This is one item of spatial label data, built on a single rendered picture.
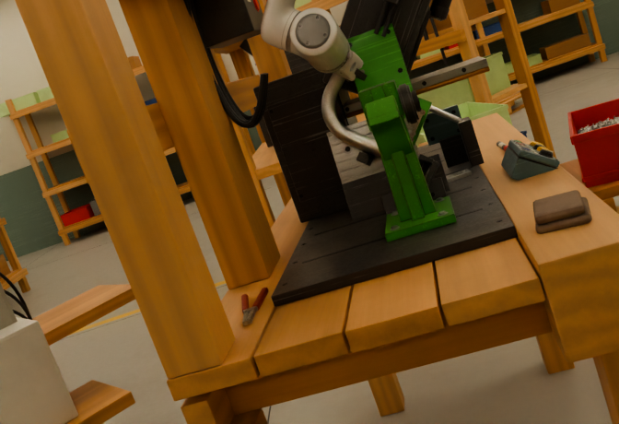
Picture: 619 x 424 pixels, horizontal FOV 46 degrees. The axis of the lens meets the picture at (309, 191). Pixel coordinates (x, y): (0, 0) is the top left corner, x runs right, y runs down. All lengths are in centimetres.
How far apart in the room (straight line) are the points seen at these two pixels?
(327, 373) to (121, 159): 45
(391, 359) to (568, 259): 31
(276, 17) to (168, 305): 55
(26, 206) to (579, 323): 1095
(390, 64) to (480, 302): 72
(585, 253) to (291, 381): 48
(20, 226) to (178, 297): 1077
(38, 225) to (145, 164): 1068
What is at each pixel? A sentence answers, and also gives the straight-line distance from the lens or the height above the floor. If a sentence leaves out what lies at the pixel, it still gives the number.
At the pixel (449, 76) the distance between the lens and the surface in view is 170.
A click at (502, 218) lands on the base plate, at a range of 125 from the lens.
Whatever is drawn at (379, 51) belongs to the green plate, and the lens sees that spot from 160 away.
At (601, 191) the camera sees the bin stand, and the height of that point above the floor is 80.
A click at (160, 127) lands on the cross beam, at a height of 123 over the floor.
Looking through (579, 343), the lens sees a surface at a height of 78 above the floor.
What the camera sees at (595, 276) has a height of 86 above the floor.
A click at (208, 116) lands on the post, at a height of 122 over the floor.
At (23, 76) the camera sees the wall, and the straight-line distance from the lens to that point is 1147.
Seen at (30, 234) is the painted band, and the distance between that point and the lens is 1177.
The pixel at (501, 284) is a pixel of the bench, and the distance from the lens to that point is 103.
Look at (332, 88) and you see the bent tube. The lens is 156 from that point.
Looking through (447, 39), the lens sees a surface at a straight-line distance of 424.
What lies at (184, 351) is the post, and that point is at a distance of 109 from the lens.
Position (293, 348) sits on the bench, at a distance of 106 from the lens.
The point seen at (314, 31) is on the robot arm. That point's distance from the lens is 127.
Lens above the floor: 124
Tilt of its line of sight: 9 degrees down
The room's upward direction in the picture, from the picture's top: 19 degrees counter-clockwise
